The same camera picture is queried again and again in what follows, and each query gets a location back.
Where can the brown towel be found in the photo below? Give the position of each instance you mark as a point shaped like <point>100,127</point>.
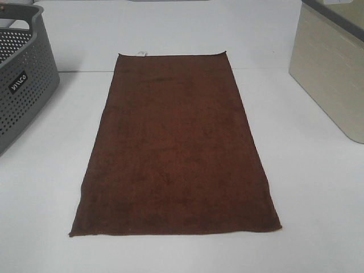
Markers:
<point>174,154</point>

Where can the white care label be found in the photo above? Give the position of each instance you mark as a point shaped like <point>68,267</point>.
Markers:
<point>142,53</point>

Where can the grey perforated plastic basket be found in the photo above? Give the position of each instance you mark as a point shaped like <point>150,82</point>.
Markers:
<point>29,76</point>

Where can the beige storage box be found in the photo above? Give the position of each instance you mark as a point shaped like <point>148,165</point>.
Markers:
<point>327,61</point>

